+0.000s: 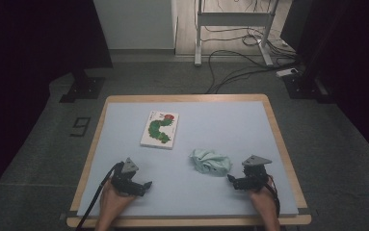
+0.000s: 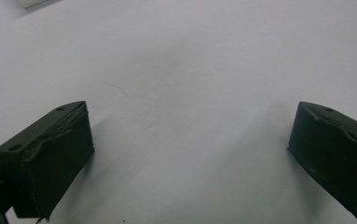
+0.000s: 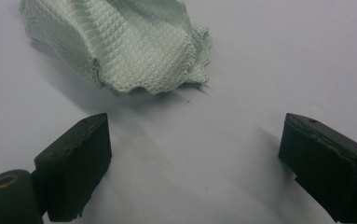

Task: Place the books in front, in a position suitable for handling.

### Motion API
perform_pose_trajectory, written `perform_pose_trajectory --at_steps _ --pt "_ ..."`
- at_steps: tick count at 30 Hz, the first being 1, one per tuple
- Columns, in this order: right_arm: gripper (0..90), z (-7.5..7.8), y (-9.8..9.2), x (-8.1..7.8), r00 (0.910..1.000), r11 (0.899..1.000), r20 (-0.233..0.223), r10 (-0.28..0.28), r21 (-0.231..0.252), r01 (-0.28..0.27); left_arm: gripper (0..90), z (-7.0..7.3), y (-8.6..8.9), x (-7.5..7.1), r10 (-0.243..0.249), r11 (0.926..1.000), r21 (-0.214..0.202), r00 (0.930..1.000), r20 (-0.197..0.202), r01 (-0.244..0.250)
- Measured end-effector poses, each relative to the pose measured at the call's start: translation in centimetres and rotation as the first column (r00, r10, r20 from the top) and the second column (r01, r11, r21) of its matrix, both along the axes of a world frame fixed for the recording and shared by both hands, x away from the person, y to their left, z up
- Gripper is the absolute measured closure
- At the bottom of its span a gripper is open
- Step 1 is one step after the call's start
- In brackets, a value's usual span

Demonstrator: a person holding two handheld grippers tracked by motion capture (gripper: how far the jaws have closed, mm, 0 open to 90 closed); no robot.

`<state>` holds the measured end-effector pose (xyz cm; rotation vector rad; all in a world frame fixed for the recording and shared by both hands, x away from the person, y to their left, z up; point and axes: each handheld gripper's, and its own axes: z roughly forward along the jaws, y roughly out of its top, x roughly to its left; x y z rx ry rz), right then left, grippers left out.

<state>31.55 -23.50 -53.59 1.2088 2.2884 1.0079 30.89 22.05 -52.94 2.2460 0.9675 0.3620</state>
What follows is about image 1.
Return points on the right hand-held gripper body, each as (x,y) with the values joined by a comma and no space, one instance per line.
(256,176)

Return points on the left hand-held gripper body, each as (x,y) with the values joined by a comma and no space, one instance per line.
(124,183)

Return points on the light green cloth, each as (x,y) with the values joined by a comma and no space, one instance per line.
(211,163)

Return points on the white caterpillar picture book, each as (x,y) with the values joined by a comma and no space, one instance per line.
(159,130)

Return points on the person's left hand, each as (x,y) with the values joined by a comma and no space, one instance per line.
(113,205)

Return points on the person's right hand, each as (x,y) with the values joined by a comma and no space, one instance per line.
(267,202)

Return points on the wooden table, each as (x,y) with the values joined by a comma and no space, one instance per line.
(188,97)

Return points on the black stand base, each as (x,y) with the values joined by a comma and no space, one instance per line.
(84,88)
(301,86)

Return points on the white power strip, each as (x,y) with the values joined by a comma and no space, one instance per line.
(286,72)

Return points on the dark curtain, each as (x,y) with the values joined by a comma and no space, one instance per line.
(349,48)
(21,64)

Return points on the white cabinet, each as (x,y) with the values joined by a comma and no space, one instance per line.
(137,22)

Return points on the white metal desk frame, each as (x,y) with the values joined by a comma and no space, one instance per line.
(233,18)

